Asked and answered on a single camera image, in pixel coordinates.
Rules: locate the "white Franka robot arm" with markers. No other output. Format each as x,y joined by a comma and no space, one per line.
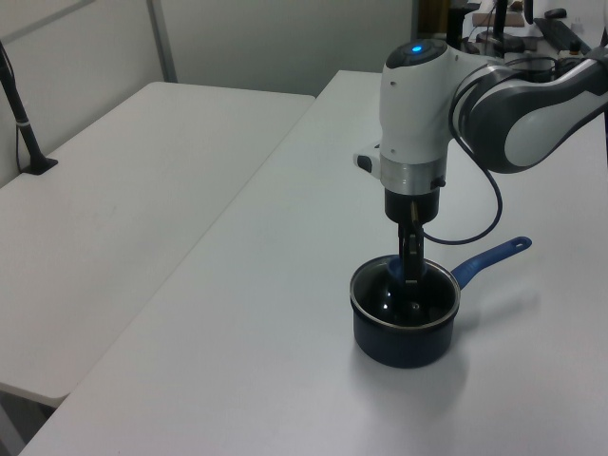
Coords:
475,109

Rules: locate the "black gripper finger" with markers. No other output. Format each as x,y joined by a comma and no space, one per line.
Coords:
415,259
402,240

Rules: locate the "black camera stand pole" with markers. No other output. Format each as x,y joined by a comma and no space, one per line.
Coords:
24,128

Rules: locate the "glass lid with blue knob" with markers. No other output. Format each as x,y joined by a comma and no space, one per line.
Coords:
404,304

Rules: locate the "black keyboard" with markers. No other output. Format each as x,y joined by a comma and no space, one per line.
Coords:
563,34

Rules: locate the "grey partition post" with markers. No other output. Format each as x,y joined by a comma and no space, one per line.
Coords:
162,40

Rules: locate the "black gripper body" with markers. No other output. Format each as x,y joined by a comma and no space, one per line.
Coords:
412,203

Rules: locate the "black computer mouse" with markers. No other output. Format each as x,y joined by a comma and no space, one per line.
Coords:
556,13

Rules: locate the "black monitor stand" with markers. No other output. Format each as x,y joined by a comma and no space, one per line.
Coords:
456,26

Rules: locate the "white side table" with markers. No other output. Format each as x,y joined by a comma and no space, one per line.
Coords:
109,204

